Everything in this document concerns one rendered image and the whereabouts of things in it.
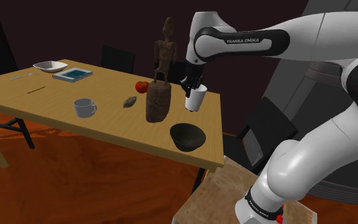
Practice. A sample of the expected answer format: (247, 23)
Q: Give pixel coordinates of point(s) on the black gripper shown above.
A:
(193, 76)

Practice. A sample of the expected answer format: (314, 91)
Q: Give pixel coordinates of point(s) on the white cup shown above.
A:
(195, 99)

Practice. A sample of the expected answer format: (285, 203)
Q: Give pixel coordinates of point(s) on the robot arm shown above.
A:
(302, 167)

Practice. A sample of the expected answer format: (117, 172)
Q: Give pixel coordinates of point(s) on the black chair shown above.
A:
(20, 127)
(118, 59)
(178, 72)

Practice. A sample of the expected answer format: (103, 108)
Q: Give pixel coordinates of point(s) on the brown wooden figure statue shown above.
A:
(158, 102)

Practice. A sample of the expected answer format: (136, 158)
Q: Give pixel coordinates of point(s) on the red tomato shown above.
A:
(141, 87)

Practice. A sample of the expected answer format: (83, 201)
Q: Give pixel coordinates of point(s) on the black bowl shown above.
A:
(187, 138)

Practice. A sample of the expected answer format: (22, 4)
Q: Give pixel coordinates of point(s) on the small brown lumpy object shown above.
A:
(129, 102)

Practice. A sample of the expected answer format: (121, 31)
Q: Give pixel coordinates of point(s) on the wooden table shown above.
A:
(110, 124)

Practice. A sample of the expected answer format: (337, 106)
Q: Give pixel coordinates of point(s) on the book with blue cover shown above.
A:
(72, 74)

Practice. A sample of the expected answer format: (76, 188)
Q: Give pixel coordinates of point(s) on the tan patterned robot stand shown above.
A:
(209, 198)

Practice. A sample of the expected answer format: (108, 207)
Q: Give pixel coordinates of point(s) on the white shallow bowl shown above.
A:
(50, 66)

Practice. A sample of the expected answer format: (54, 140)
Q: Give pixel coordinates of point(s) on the yellow-green pencil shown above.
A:
(36, 90)

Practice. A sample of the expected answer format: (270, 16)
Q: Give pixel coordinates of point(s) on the silver spoon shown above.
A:
(23, 76)

